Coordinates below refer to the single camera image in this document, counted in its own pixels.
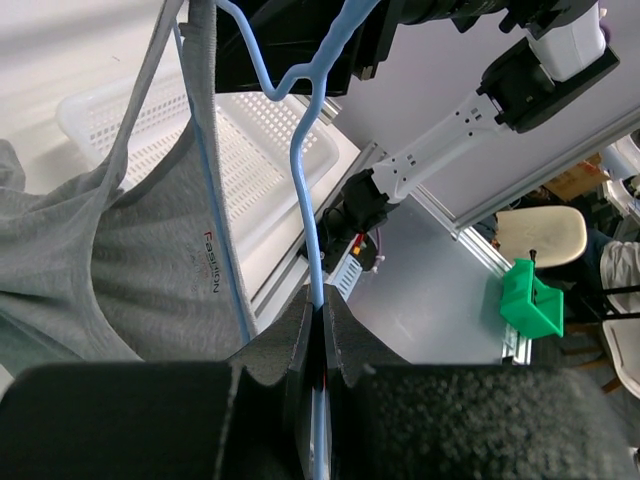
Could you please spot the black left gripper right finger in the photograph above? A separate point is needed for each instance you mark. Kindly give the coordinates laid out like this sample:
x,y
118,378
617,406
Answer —
x,y
391,419

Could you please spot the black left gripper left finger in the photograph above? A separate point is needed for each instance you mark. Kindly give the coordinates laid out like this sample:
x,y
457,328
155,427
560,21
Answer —
x,y
230,419

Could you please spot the blue hanger with grey top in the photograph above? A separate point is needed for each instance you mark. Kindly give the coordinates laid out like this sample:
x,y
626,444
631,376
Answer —
x,y
350,17

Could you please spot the grey tank top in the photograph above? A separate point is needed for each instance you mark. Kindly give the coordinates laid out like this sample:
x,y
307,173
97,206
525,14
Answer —
x,y
48,302

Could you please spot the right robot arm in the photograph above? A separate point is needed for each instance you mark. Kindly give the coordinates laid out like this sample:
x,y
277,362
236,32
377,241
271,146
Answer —
x,y
515,94

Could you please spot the white plastic basket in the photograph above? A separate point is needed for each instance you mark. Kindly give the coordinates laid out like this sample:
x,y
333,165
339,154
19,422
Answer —
x,y
155,236

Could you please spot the green plastic bin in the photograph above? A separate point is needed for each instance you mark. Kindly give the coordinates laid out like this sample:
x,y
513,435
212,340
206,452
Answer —
x,y
534,309

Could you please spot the beige chair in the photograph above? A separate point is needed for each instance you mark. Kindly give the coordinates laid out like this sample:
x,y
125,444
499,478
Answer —
x,y
558,235

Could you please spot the person in background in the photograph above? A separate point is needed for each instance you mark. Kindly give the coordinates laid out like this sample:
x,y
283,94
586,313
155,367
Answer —
x,y
617,261

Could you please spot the white slotted cable duct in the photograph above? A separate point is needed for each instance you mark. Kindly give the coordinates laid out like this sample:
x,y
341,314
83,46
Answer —
x,y
347,276

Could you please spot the aluminium frame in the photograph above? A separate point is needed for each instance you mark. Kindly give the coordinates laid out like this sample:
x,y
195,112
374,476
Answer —
x,y
436,297

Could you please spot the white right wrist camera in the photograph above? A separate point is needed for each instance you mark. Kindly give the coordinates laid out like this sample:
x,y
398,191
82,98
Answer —
x,y
567,50

